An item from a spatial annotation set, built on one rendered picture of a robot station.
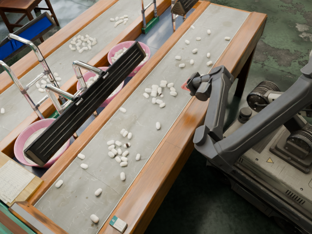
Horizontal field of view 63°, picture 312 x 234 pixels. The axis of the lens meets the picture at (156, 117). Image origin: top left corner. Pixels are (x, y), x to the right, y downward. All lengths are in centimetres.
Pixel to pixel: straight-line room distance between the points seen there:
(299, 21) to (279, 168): 231
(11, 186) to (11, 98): 59
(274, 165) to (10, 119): 144
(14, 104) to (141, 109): 72
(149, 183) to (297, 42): 250
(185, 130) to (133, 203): 41
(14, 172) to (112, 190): 44
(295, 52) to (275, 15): 70
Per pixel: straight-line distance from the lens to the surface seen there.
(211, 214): 186
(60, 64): 175
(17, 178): 128
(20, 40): 134
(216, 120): 85
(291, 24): 347
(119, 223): 104
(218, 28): 188
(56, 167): 124
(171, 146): 117
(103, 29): 195
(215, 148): 74
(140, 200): 107
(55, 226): 106
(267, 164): 153
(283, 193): 160
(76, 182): 120
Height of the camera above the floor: 177
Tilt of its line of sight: 52 degrees down
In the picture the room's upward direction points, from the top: 7 degrees counter-clockwise
